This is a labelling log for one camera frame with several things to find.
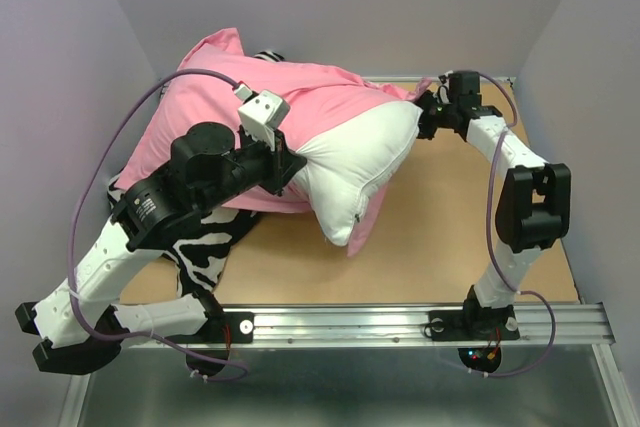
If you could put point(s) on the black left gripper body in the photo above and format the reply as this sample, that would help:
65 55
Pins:
253 164

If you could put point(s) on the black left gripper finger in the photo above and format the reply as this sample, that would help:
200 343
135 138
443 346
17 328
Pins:
281 176
284 154

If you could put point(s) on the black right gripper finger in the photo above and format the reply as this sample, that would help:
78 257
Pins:
427 129
426 101

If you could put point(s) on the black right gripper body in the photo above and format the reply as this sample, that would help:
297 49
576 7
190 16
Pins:
442 113

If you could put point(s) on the white pillow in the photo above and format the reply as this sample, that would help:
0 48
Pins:
349 168

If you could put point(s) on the pink satin pillowcase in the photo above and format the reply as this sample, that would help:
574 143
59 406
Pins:
320 97

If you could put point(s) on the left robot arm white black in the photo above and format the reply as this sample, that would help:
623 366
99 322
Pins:
82 325

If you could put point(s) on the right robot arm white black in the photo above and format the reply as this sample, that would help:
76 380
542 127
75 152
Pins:
528 206

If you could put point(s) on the zebra striped pillow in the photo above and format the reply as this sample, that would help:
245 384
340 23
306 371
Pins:
205 247

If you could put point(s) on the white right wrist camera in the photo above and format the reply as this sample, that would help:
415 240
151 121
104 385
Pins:
461 83

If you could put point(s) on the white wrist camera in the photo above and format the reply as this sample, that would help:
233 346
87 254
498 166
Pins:
461 83
262 115

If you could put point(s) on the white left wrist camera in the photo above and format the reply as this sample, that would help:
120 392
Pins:
262 115

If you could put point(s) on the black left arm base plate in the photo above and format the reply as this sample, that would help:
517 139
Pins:
234 327

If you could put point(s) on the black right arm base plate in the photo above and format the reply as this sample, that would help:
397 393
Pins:
458 326

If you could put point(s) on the aluminium front mounting rail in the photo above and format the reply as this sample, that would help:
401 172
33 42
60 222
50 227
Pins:
367 326

